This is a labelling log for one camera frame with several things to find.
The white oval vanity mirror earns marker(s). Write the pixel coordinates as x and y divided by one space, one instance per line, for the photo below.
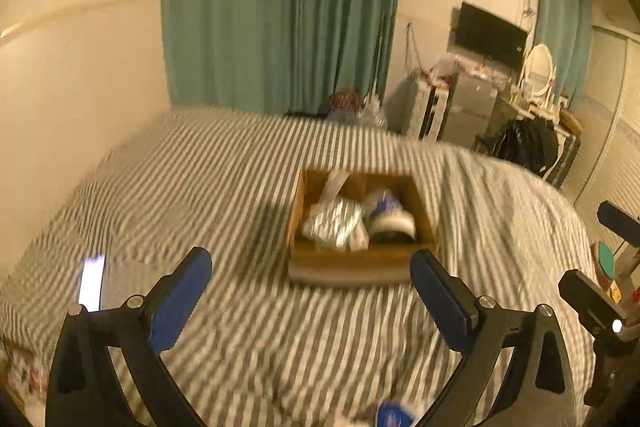
538 68

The white sliding wardrobe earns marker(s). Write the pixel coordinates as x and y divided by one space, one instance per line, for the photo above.
607 122

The white crumpled clothing in box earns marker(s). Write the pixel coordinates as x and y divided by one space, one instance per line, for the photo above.
336 223

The narrow green curtain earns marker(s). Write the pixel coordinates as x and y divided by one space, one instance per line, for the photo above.
565 22

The black clothing pile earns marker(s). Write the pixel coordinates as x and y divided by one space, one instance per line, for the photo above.
527 142

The black wall television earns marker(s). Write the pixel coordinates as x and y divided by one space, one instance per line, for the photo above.
491 36

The white storage rack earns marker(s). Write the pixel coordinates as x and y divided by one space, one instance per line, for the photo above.
431 109

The white flat card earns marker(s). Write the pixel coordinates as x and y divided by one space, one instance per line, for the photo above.
92 282

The green round object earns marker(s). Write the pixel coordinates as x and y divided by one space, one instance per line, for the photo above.
606 259

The clear plastic bag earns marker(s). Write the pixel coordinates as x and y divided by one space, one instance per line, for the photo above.
372 116

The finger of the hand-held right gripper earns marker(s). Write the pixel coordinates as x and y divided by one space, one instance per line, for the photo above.
590 299
620 219

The white cabinet with clutter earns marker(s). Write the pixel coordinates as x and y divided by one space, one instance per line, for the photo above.
472 109

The white blue tape roll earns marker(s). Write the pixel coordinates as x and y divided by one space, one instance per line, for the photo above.
390 217

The cardboard box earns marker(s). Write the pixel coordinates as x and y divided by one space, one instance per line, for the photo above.
350 264

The wide green curtain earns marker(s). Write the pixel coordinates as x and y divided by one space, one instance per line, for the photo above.
280 7

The blue white small packet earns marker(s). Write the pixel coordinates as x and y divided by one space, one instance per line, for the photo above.
393 415

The grey white striped bed sheet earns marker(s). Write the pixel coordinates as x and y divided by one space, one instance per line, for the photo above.
280 332

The brown woven basket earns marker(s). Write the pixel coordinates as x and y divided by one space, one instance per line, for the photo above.
346 101

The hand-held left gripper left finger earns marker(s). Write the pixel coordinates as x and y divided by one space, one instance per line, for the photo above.
181 302

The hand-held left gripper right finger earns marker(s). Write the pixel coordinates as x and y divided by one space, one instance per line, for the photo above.
444 302

